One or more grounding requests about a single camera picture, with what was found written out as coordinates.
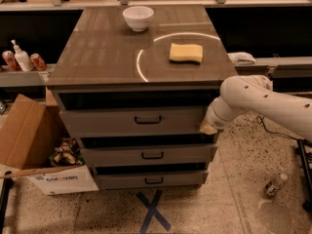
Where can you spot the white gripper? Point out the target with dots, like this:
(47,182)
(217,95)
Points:
(213,119)

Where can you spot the grey top drawer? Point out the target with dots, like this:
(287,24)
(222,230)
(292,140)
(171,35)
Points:
(130,122)

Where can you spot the grey drawer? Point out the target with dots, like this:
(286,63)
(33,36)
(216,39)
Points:
(166,179)
(149,155)
(130,122)

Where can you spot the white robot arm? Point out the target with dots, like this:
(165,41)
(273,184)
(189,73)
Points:
(241,94)

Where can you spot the grey drawer cabinet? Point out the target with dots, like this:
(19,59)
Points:
(106,65)

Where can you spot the grey bottom drawer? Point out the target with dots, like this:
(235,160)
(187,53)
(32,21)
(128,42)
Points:
(166,179)

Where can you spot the grey middle drawer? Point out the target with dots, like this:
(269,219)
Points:
(149,155)

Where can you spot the yellow sponge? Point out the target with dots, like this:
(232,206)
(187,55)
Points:
(186,52)

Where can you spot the folded white cloth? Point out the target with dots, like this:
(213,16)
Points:
(241,58)

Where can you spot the clear plastic bottle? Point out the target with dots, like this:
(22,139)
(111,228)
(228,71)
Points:
(275,184)

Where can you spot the black metal stand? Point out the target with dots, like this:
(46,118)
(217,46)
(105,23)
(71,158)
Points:
(301,150)

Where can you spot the white ceramic bowl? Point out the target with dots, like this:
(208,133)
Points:
(137,18)

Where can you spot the white printed box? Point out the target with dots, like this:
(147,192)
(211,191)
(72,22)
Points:
(74,180)

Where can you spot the brown cardboard box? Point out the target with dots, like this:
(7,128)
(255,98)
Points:
(28,136)

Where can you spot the red soda can right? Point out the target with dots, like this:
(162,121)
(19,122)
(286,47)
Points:
(38,62)

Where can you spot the red soda can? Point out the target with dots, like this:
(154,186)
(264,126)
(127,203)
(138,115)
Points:
(9,58)
(38,62)

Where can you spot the white pump bottle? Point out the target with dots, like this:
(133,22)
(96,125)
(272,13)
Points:
(22,58)

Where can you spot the red soda can left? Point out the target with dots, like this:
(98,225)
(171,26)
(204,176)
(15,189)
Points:
(9,58)

